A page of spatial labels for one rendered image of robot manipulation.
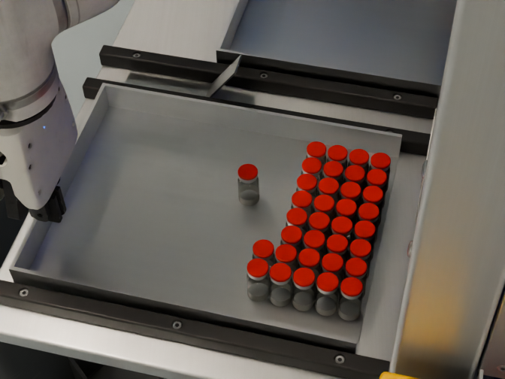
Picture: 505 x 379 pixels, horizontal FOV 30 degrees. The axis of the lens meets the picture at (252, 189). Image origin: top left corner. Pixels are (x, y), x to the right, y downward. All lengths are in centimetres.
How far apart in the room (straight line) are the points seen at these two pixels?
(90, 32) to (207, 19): 137
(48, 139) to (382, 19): 51
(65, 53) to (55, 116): 166
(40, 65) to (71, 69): 169
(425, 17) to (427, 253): 62
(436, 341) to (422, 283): 7
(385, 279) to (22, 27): 43
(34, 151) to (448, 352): 38
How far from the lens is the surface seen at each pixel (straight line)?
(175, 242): 97
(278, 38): 117
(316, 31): 118
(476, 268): 63
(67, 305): 92
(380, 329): 91
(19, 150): 80
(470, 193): 57
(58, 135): 86
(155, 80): 113
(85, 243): 98
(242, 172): 96
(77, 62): 247
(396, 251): 97
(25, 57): 75
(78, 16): 76
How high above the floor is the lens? 167
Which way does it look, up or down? 51 degrees down
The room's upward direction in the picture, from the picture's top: 2 degrees counter-clockwise
